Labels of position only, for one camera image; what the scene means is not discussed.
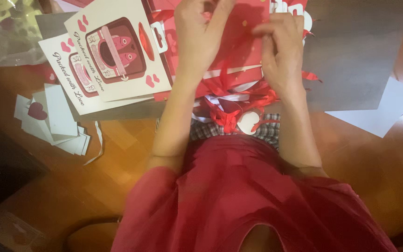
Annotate person's left hand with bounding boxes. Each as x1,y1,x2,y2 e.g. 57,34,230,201
173,0,236,82

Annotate person's right hand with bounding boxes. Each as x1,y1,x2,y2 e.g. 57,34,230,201
251,13,305,92

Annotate red paper gift bag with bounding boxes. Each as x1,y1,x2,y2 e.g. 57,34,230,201
149,0,309,102

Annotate white hang tab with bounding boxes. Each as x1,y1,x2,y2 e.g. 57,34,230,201
150,21,169,54

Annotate bundle of red ribbons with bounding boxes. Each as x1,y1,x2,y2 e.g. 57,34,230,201
193,59,323,134

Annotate grey cardboard sheet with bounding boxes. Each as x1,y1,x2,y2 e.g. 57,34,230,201
35,0,403,121

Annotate white heart-shaped tag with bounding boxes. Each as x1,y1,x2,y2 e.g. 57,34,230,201
236,111,261,136

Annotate checkered shorts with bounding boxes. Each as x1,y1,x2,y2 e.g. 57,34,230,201
156,113,281,151

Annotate cream printed sardine card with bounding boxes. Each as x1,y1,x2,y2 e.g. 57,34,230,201
38,33,153,116
64,0,172,103

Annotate white paper sheet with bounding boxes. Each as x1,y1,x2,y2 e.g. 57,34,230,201
325,76,403,138

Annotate person's red shirt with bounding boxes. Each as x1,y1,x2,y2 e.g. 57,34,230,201
111,134,398,252

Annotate white paper strip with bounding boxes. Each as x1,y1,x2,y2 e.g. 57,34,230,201
83,121,103,166

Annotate pile of white envelopes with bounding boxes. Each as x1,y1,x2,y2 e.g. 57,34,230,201
14,83,91,156

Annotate dark red heart sticker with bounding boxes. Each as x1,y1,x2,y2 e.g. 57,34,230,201
27,101,48,121

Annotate clear plastic bag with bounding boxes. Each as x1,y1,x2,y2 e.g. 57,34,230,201
0,0,53,74

